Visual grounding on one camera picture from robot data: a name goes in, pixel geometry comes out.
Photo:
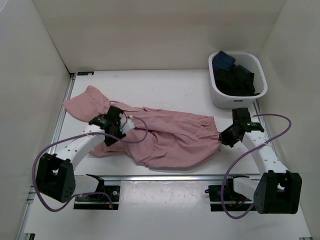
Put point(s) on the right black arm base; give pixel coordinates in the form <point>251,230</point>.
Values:
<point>234,202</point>

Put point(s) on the blue folded garment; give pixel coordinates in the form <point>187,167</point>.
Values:
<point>223,61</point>

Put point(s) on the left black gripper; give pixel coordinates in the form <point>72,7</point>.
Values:
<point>119,135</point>

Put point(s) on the pink trousers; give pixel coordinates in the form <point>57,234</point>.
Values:
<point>162,139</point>

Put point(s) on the black folded garment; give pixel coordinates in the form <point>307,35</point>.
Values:
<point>237,82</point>

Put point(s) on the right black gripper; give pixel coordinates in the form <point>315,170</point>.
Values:
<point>225,139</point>

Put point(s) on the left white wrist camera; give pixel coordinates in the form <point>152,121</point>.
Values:
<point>126,124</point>

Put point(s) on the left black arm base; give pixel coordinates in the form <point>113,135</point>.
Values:
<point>93,193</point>

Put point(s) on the white plastic laundry basket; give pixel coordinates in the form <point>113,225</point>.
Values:
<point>251,63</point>

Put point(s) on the small dark label sticker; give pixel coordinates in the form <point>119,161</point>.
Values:
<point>85,73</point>

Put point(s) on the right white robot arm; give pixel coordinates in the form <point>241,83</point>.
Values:
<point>278,190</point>

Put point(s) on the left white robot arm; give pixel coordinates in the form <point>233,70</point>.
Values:
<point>55,176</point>

